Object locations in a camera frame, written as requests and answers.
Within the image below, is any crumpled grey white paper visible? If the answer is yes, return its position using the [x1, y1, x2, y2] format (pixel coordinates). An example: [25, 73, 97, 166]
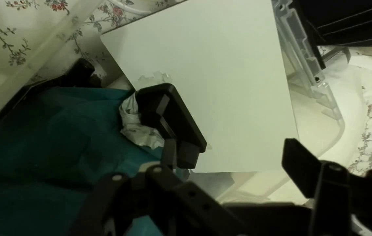
[118, 89, 165, 149]

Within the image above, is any clear plastic storage bin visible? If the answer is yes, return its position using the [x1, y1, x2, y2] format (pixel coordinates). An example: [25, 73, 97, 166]
[0, 0, 348, 207]

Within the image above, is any floral bedsheet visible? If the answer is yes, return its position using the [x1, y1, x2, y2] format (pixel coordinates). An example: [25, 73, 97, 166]
[0, 0, 372, 175]

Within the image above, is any teal cloth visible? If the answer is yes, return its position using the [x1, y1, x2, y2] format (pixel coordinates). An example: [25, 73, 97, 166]
[0, 83, 187, 236]

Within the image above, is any white pad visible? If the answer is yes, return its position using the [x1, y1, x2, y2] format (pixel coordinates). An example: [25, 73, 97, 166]
[100, 0, 300, 174]

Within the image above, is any black fabric bag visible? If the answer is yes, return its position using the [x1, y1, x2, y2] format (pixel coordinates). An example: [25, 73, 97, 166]
[292, 0, 372, 47]

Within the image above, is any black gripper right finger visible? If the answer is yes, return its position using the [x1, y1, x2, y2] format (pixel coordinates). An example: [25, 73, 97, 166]
[280, 136, 372, 236]

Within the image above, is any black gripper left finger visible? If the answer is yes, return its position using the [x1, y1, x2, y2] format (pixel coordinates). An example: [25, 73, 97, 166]
[69, 137, 249, 236]

